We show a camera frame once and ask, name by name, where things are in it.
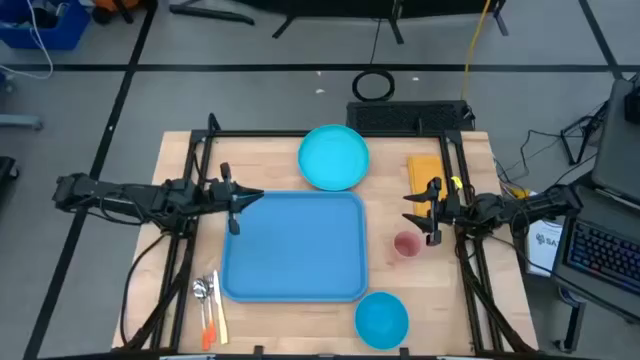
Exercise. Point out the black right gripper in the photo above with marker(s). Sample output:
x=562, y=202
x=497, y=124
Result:
x=450, y=210

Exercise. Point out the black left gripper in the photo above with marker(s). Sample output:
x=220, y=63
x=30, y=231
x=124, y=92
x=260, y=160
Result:
x=222, y=196

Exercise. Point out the pink plastic cup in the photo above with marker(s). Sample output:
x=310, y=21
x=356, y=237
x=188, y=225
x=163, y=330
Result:
x=407, y=244

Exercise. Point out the yellow cloth napkin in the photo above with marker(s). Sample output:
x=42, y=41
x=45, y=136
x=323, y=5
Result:
x=425, y=170

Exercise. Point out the blue plastic tray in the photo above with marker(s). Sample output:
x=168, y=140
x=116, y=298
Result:
x=300, y=250

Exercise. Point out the teal plastic plate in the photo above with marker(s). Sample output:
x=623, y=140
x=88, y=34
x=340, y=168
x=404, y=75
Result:
x=333, y=157

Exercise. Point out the blue plastic bowl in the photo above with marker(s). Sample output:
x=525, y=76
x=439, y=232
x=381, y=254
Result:
x=381, y=321

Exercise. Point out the cream plastic knife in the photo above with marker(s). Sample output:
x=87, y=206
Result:
x=221, y=320

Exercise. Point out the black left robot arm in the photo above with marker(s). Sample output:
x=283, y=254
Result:
x=125, y=197

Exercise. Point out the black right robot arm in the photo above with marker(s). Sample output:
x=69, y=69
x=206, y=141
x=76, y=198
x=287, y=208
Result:
x=525, y=205

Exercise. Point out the yellow gripper tag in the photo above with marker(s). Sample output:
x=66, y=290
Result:
x=456, y=183

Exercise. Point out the black perforated computer tower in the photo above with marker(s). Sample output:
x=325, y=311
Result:
x=400, y=116

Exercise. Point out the white printed sign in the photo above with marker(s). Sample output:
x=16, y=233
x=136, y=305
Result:
x=542, y=250

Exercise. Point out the backlit black keyboard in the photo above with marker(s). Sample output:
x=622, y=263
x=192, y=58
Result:
x=605, y=255

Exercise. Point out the black desk leg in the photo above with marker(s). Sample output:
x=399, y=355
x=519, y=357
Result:
x=575, y=325

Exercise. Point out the dark computer desk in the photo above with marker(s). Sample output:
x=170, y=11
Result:
x=620, y=150

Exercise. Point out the orange black bag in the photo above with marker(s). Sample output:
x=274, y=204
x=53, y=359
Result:
x=115, y=5

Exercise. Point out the black desk box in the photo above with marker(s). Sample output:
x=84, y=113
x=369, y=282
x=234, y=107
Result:
x=632, y=107

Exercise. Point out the grey floor bar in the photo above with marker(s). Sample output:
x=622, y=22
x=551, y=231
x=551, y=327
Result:
x=20, y=121

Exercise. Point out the blue storage bin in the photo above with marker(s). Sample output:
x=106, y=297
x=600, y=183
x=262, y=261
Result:
x=65, y=35

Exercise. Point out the black aluminium frame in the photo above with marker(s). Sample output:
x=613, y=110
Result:
x=325, y=133

